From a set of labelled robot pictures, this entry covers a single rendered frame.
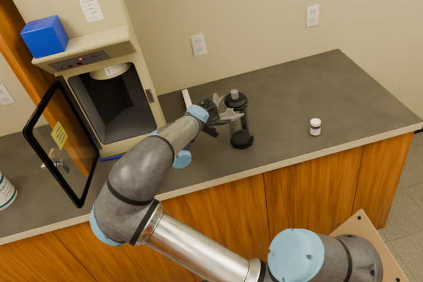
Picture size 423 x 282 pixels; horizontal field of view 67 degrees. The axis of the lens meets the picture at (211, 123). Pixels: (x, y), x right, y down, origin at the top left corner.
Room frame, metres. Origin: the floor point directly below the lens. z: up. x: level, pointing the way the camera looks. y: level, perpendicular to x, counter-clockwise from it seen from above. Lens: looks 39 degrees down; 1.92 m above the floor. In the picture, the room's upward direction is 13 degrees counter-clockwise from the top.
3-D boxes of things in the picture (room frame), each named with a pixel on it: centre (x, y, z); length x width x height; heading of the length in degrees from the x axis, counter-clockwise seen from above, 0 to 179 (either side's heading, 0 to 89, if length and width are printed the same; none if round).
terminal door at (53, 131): (0.95, 0.53, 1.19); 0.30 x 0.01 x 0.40; 174
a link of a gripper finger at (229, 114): (0.95, -0.08, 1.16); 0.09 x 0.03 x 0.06; 72
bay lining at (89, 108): (1.25, 0.37, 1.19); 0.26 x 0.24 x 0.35; 93
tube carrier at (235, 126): (1.02, -0.11, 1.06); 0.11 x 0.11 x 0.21
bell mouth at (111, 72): (1.23, 0.35, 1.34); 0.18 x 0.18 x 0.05
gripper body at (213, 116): (0.97, 0.03, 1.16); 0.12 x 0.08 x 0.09; 108
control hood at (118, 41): (1.07, 0.36, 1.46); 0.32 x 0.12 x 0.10; 93
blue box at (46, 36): (1.06, 0.46, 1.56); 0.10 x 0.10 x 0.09; 3
